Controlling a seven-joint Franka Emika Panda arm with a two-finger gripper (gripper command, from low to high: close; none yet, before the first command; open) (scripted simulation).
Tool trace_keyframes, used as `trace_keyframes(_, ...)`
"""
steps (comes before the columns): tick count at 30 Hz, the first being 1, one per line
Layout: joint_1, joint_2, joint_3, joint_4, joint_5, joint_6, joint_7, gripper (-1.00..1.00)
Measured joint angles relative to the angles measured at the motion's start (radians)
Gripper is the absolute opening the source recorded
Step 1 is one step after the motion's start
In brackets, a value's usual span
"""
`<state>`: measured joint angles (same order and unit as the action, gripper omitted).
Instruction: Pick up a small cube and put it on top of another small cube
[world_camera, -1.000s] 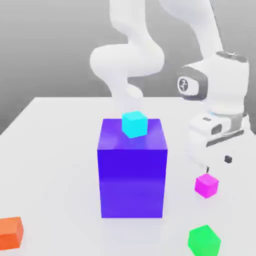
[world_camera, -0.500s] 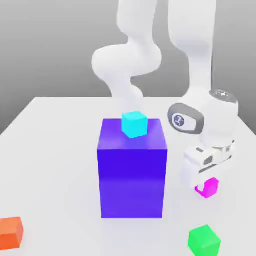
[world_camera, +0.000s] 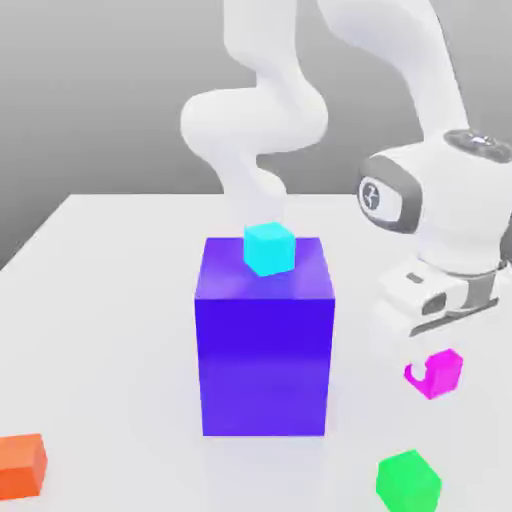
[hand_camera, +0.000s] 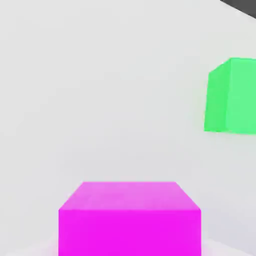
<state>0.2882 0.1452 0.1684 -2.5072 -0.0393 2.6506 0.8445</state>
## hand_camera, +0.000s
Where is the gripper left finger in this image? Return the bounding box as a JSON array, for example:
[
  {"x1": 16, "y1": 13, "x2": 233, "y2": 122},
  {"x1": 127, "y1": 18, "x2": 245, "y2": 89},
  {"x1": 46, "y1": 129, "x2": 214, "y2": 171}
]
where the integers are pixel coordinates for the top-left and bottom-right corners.
[{"x1": 37, "y1": 236, "x2": 59, "y2": 256}]

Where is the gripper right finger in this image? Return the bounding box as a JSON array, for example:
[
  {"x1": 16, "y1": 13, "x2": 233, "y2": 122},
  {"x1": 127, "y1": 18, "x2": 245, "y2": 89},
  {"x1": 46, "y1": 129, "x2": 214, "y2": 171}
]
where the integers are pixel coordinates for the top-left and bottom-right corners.
[{"x1": 201, "y1": 239, "x2": 251, "y2": 256}]

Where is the small green cube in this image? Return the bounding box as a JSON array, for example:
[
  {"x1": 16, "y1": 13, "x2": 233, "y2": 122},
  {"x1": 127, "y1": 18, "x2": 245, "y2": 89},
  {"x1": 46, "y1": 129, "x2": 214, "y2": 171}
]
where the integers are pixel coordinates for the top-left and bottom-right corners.
[{"x1": 203, "y1": 57, "x2": 256, "y2": 135}]

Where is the small magenta cube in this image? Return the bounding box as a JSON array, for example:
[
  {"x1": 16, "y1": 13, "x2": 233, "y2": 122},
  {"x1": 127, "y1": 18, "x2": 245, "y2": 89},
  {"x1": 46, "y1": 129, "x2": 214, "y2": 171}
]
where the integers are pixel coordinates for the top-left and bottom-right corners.
[{"x1": 58, "y1": 181, "x2": 202, "y2": 256}]

